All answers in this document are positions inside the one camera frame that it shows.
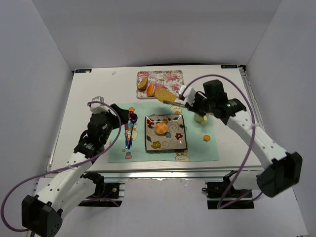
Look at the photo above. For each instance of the orange sandwich bun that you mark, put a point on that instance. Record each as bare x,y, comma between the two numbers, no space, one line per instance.
150,92

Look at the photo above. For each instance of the blue table label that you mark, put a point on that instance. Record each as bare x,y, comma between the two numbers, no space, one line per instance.
229,66
77,71

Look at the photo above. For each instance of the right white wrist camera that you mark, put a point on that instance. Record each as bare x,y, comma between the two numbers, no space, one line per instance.
187,95

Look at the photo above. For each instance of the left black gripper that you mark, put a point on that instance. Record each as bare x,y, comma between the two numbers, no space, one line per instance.
118,114

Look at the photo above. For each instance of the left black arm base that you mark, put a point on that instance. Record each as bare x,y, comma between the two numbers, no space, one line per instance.
108,191

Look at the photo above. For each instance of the metal serving tongs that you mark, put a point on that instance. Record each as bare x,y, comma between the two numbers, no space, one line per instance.
179,103

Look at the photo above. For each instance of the left blue table label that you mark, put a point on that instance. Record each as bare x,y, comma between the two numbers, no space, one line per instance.
77,71

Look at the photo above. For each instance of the iridescent purple spoon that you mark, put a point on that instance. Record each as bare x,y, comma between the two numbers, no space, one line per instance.
133,119

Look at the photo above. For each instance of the square floral ceramic plate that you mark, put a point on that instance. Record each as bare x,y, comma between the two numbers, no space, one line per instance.
173,139

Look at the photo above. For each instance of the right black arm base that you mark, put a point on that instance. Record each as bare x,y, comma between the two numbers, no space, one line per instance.
216,189

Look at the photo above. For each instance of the brown bread slice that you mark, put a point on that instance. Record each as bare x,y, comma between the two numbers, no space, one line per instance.
165,95

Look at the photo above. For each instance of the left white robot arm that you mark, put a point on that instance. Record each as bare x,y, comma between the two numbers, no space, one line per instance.
43,213

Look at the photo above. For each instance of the right blue table label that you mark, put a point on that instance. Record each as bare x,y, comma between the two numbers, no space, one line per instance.
229,66

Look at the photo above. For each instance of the pale yellow mug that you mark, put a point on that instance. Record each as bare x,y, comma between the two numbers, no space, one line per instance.
202,119

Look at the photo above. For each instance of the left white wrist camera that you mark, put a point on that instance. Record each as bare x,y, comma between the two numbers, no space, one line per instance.
97,105

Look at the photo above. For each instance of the half brown bread roll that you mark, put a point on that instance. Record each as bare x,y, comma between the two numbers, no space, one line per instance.
143,84

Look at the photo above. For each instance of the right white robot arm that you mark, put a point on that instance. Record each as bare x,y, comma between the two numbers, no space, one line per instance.
281,169

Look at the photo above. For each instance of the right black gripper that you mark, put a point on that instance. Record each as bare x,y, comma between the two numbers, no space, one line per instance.
195,103

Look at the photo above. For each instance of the round orange bun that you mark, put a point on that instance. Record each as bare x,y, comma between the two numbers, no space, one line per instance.
161,128

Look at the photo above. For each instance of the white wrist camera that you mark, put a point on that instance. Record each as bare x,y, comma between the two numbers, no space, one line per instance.
187,95
97,105

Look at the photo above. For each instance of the floral rectangular tray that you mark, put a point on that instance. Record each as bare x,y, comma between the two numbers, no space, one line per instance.
170,80

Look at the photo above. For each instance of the light green cartoon placemat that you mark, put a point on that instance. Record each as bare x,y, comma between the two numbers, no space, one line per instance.
201,140

